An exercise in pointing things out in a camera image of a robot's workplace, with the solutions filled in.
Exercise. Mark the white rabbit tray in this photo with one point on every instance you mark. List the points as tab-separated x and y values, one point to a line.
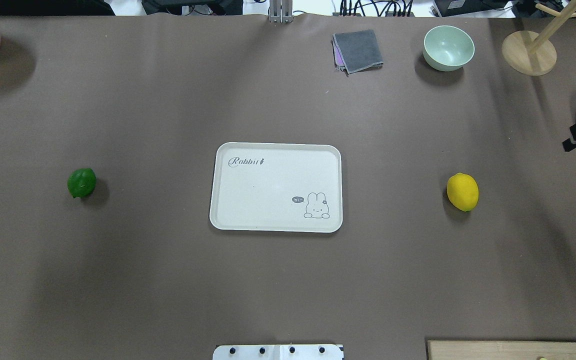
277	187

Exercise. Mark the wooden cutting board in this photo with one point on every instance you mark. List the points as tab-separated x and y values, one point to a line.
501	350

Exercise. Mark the yellow lemon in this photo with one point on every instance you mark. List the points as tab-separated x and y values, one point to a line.
463	191

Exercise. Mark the wooden mug tree stand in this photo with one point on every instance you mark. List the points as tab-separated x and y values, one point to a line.
532	53

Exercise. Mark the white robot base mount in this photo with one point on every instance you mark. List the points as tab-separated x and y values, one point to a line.
279	352

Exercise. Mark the green lime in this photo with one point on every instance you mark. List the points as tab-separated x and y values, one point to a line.
81	182

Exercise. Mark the grey folded cloth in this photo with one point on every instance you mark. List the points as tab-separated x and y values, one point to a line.
356	51

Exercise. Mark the green ceramic bowl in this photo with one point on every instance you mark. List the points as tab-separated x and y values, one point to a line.
447	48

